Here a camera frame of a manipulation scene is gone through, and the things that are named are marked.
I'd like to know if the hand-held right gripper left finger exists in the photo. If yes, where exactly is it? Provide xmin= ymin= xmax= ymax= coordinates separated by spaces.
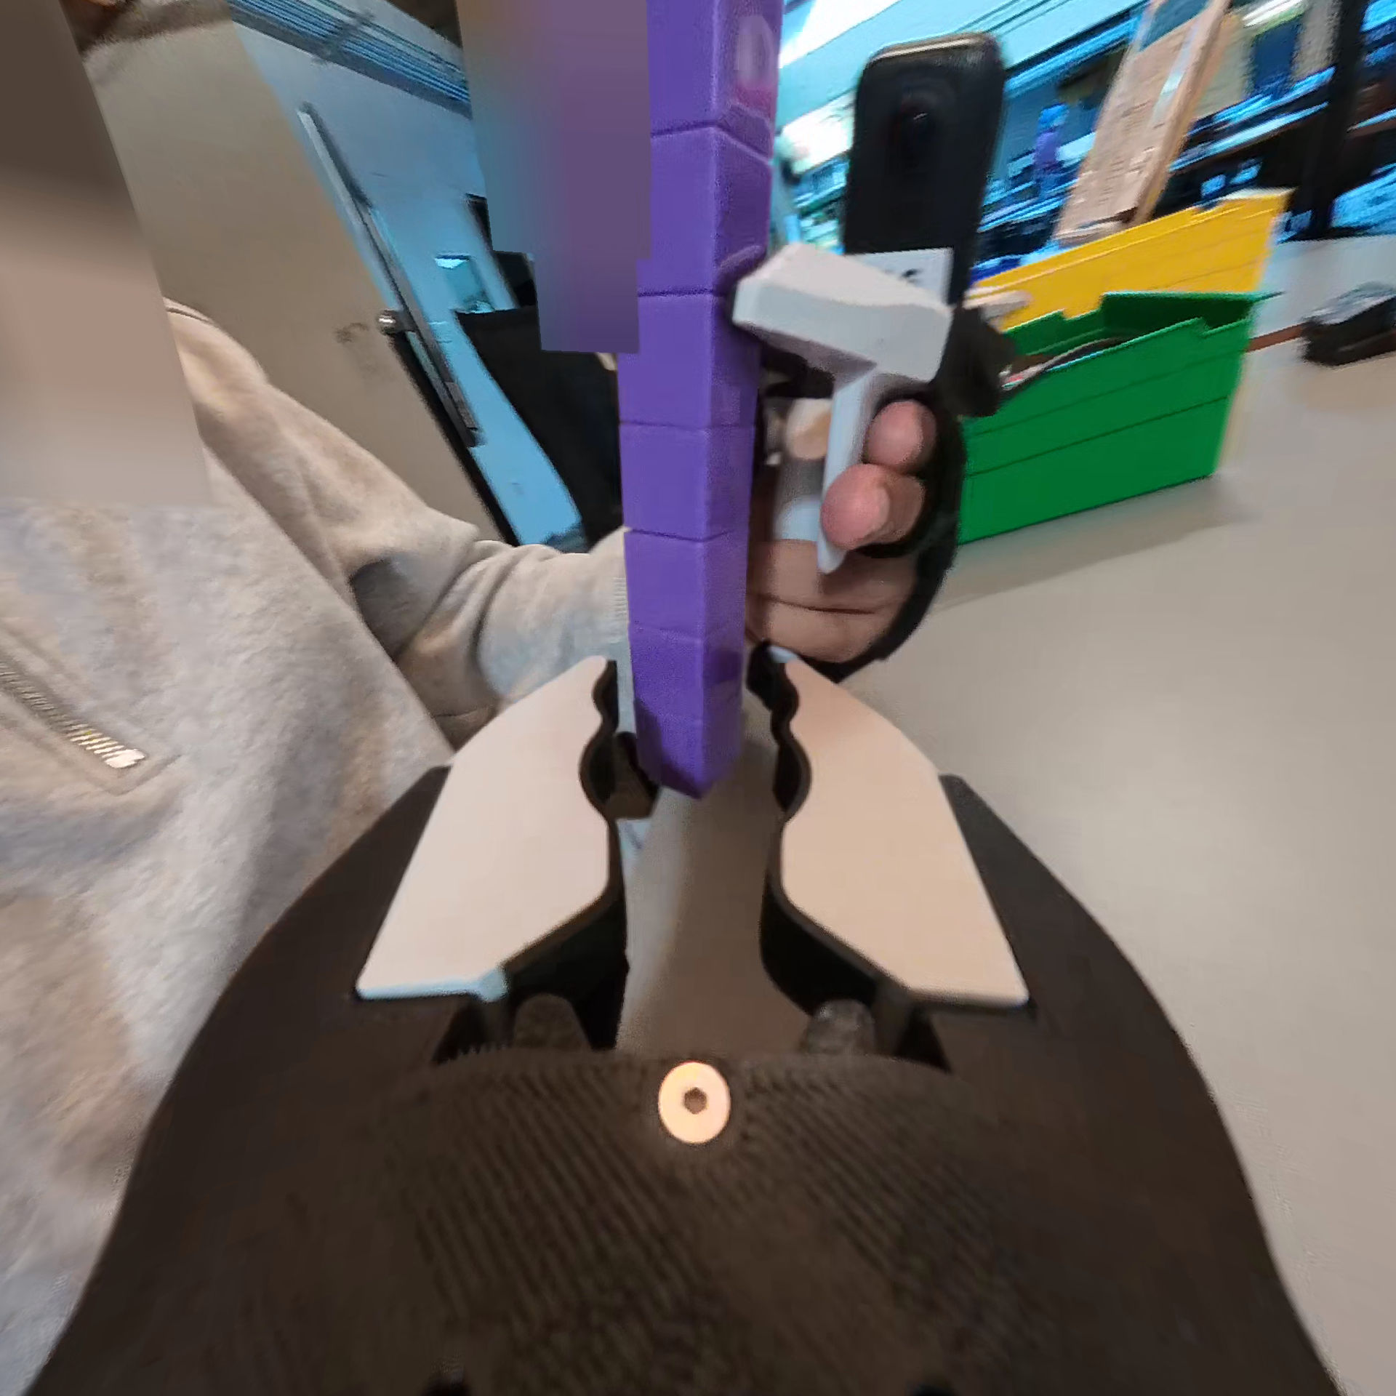
xmin=358 ymin=656 xmax=656 ymax=1003

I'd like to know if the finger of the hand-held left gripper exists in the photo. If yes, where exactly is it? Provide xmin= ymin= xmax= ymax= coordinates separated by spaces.
xmin=733 ymin=241 xmax=957 ymax=384

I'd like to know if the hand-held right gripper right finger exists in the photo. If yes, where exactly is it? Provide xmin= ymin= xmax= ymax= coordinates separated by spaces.
xmin=746 ymin=649 xmax=1033 ymax=1011

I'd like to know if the purple block stack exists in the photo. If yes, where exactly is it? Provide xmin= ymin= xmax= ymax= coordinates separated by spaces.
xmin=615 ymin=0 xmax=785 ymax=798

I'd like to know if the person's left forearm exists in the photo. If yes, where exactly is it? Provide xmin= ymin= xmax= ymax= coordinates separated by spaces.
xmin=349 ymin=523 xmax=634 ymax=755

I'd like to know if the person's left hand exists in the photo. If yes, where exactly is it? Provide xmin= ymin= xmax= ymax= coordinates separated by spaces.
xmin=746 ymin=401 xmax=942 ymax=665

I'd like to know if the cardboard-backed monitor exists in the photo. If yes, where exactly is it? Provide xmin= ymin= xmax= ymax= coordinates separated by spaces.
xmin=1050 ymin=0 xmax=1239 ymax=249

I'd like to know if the yellow plastic bin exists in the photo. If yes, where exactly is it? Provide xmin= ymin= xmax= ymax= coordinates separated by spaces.
xmin=969 ymin=188 xmax=1294 ymax=329

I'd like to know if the green plastic bin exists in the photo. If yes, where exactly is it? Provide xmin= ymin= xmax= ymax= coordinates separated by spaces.
xmin=957 ymin=288 xmax=1275 ymax=547

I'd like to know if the person's grey hoodie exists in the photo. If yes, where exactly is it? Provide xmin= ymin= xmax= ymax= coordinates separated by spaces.
xmin=0 ymin=294 xmax=471 ymax=1396

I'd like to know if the black charger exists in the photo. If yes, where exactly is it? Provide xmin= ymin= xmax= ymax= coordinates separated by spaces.
xmin=1300 ymin=281 xmax=1396 ymax=369

